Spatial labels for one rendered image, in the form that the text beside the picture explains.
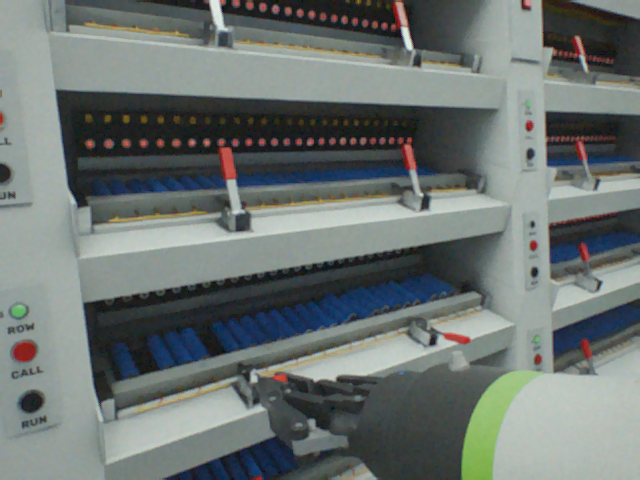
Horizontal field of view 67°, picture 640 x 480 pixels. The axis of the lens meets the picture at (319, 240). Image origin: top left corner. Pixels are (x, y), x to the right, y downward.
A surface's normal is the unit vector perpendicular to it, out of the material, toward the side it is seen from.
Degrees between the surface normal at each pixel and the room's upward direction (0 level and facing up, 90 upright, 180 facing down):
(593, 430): 44
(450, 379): 21
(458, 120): 90
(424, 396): 35
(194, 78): 110
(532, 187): 90
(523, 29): 90
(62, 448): 90
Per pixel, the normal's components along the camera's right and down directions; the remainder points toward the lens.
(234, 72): 0.54, 0.37
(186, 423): 0.11, -0.92
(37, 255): 0.55, 0.04
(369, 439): -0.84, -0.12
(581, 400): -0.57, -0.82
